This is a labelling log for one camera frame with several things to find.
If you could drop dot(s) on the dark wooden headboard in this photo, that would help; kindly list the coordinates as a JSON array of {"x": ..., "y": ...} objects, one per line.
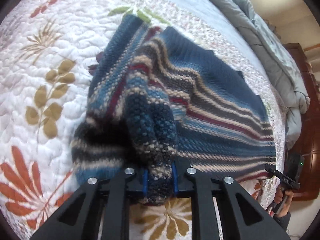
[{"x": 307, "y": 92}]

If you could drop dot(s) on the light blue bed sheet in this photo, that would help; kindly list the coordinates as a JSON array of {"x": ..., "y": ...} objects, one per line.
[{"x": 207, "y": 7}]

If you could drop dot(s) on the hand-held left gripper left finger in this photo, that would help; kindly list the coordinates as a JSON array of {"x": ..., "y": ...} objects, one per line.
[{"x": 145, "y": 183}]

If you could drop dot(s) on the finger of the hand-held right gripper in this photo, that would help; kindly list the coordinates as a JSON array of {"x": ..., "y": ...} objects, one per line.
[{"x": 273, "y": 172}]

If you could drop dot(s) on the grey comforter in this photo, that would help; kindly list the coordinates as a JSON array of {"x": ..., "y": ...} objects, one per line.
[{"x": 262, "y": 30}]

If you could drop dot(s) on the person's right hand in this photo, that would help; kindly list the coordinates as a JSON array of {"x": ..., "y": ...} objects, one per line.
[{"x": 287, "y": 202}]

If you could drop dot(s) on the floral quilt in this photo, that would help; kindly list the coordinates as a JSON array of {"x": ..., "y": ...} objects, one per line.
[{"x": 50, "y": 55}]

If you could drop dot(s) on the person's right forearm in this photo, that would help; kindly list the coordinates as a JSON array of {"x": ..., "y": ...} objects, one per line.
[{"x": 282, "y": 221}]

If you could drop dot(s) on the striped knit sweater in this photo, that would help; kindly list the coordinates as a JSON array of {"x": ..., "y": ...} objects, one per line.
[{"x": 212, "y": 92}]

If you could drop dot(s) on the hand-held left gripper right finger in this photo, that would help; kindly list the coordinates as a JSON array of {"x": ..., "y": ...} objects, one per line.
[{"x": 175, "y": 181}]

